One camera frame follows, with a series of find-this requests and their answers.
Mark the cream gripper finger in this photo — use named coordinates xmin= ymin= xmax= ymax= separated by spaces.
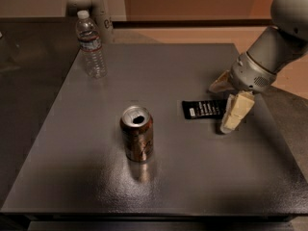
xmin=219 ymin=91 xmax=255 ymax=134
xmin=209 ymin=70 xmax=234 ymax=93

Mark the orange soda can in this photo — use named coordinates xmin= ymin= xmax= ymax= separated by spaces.
xmin=119 ymin=105 xmax=154 ymax=163

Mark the black rxbar chocolate wrapper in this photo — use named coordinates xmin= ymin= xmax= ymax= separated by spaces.
xmin=182 ymin=99 xmax=227 ymax=119

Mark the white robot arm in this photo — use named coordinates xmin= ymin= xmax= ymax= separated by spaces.
xmin=209 ymin=0 xmax=308 ymax=134

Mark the clear plastic water bottle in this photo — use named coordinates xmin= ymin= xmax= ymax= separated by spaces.
xmin=75 ymin=11 xmax=107 ymax=79

